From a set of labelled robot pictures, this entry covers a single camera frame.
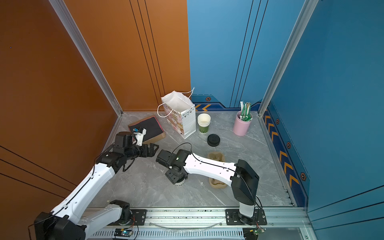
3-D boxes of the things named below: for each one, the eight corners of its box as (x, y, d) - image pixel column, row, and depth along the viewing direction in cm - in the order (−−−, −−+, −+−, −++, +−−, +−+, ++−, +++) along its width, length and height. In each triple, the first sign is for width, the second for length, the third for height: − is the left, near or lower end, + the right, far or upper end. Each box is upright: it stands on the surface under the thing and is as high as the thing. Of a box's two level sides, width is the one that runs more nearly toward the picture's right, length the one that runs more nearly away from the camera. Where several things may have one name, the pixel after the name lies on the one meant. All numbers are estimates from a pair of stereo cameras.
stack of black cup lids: (207, 146, 102) (207, 143, 99) (206, 136, 107) (207, 133, 104) (220, 146, 102) (220, 143, 99) (218, 136, 107) (219, 133, 104)
